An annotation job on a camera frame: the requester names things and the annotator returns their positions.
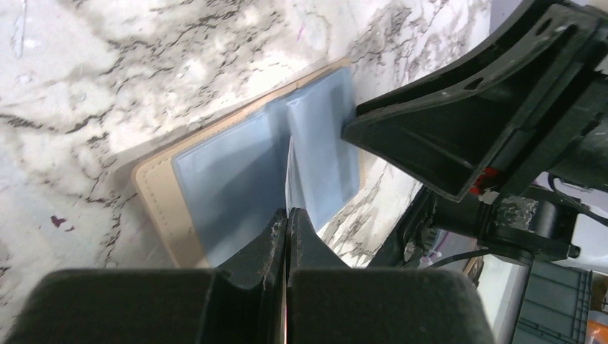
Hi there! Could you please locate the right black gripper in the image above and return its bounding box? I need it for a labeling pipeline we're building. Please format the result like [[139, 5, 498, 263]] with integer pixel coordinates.
[[343, 1, 607, 201]]

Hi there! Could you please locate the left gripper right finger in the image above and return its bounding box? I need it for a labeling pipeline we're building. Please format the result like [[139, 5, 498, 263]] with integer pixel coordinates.
[[287, 208, 494, 343]]

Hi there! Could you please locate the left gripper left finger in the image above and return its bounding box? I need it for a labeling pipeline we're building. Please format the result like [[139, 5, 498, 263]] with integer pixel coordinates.
[[6, 209, 288, 343]]

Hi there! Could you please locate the beige card holder wallet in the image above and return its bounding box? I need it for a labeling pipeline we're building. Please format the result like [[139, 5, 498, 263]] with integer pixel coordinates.
[[132, 59, 365, 268]]

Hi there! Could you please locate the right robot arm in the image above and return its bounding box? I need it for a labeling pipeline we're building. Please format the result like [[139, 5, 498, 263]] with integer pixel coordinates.
[[342, 1, 607, 267]]

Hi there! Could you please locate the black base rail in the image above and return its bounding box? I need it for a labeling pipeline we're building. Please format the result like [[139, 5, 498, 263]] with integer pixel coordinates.
[[366, 186, 437, 269]]

